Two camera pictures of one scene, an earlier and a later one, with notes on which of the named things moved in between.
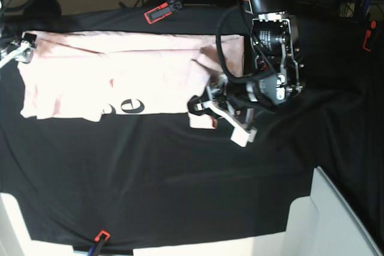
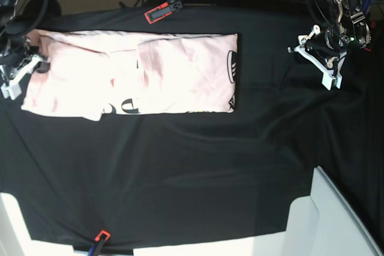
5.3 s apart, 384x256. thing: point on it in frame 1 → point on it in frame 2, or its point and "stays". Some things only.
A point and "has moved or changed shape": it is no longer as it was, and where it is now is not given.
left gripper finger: (23, 53) → (15, 51)
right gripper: (245, 99) → (333, 43)
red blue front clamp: (96, 249) stays
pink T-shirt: (235, 54) has moved or changed shape
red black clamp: (164, 10) stays
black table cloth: (135, 179) stays
